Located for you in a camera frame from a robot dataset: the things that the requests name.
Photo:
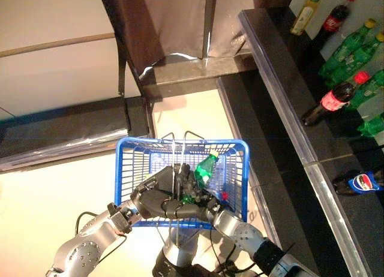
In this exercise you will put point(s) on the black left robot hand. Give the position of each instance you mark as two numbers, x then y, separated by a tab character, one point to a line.
153	199

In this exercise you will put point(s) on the dark stone plinth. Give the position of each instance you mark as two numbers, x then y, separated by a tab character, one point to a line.
195	70

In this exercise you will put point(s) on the Coca-Cola bottle red cap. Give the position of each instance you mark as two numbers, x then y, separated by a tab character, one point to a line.
330	103
334	19

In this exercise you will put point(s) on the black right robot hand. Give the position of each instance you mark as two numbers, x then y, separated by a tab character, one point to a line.
192	211

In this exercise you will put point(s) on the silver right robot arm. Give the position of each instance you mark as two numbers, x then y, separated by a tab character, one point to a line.
243	232

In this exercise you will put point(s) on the clear water bottle red label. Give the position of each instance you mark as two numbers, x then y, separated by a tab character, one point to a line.
224	195

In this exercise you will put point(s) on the pale yellow tea bottle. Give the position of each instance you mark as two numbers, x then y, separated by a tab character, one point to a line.
306	16

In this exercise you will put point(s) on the Pepsi bottle blue cap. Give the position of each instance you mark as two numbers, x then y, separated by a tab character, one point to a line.
363	182

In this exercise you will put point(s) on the silver metal pole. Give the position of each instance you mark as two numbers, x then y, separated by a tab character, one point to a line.
210	19

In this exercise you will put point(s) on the dark low display cabinet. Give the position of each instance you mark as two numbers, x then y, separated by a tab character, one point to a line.
60	130

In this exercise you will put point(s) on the clear shelf price rail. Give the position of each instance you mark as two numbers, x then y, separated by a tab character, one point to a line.
276	85
335	214

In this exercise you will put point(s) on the grey shiny curtain sheet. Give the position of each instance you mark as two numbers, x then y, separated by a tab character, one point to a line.
180	19

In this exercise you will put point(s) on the dark base shelf board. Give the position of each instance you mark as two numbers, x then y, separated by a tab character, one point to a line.
270	157

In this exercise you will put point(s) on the dark drinks shelf board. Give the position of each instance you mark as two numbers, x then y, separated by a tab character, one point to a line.
330	145

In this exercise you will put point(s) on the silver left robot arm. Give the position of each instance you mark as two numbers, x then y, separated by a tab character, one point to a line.
81	253

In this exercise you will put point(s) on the blue plastic shopping basket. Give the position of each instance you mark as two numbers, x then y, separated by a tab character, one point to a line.
135	142

